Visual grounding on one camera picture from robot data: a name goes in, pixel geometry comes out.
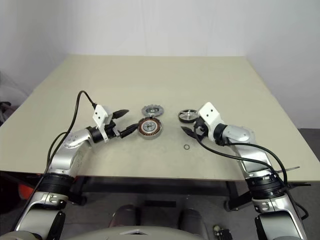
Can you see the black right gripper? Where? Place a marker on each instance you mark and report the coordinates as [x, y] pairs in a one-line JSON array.
[[202, 130]]

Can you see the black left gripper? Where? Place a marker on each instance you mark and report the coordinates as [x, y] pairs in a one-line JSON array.
[[113, 130]]

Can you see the motor stator with copper windings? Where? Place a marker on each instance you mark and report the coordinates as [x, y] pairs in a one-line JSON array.
[[150, 126]]

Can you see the grey toothed gear disc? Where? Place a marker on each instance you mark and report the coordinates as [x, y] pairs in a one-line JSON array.
[[150, 110]]

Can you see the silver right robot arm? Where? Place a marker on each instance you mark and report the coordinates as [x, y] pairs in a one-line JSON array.
[[252, 160]]

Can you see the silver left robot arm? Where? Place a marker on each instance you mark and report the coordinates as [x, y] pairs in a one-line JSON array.
[[62, 155]]

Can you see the dark rounded knee shape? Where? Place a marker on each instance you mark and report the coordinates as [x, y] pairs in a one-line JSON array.
[[125, 216], [192, 217]]

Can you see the grey robot torso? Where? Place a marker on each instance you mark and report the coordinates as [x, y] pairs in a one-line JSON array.
[[175, 233]]

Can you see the small black and white device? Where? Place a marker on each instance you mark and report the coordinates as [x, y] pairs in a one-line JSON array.
[[221, 233]]

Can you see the orange object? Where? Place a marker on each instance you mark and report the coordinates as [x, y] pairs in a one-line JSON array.
[[25, 192]]

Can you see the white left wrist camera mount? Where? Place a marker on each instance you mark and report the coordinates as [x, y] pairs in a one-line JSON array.
[[100, 113]]

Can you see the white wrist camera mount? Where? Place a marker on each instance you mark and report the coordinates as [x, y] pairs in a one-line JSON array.
[[210, 112], [100, 113]]

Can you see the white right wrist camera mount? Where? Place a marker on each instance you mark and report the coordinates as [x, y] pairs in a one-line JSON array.
[[210, 112]]

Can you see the black table frame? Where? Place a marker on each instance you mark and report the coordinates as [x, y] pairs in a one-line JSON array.
[[232, 200]]

